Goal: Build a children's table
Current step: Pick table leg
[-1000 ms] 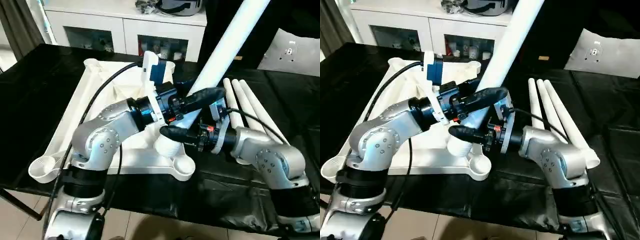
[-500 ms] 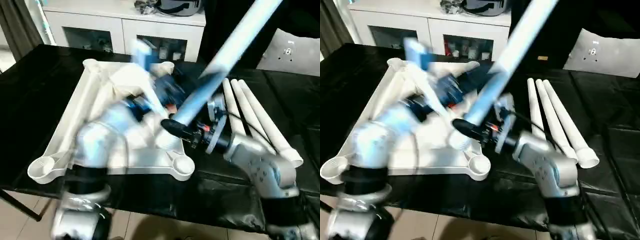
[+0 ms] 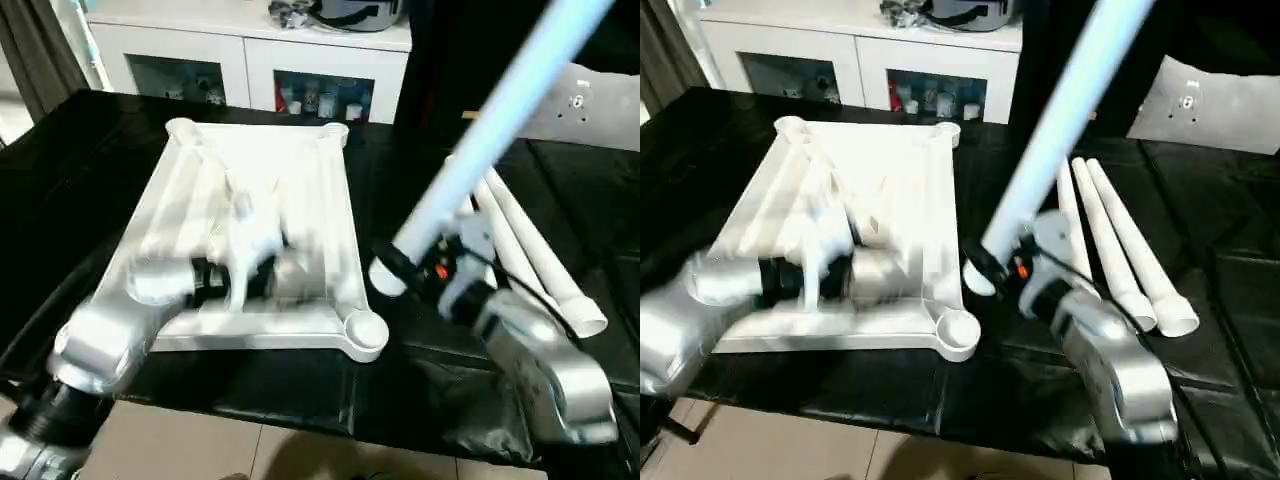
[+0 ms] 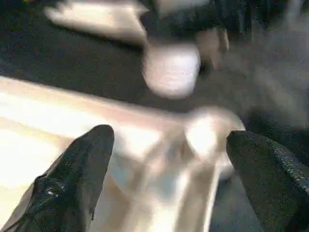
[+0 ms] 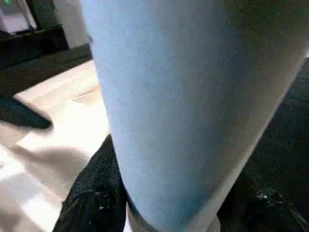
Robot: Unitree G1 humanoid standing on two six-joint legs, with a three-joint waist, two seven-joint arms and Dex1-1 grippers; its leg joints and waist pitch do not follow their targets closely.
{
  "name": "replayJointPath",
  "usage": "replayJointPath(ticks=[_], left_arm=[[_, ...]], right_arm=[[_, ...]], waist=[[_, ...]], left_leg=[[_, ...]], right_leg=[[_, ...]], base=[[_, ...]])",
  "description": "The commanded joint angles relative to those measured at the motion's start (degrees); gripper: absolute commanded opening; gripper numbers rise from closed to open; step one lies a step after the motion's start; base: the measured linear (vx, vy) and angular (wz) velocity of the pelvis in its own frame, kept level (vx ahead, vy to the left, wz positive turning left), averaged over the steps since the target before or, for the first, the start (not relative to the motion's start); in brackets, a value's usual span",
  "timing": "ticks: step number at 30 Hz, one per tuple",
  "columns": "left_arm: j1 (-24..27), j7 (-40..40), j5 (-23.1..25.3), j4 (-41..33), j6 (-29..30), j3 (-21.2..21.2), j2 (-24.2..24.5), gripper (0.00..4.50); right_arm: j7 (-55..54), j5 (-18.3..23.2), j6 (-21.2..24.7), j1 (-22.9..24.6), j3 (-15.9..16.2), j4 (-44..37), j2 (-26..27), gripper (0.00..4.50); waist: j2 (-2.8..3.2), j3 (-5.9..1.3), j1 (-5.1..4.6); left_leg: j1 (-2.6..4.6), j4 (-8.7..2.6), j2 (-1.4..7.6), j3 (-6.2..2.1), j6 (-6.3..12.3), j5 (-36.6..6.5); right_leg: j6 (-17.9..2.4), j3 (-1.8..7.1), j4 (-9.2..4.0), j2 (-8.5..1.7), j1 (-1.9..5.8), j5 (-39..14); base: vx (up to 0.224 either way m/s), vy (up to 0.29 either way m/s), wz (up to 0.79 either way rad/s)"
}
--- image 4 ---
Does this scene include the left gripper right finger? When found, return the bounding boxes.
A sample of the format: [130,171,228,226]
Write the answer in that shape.
[225,130,309,232]

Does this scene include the white plastic table top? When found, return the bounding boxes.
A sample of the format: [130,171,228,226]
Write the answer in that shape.
[0,76,247,232]

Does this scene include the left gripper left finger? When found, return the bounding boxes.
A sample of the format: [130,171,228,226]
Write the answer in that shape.
[14,124,115,232]

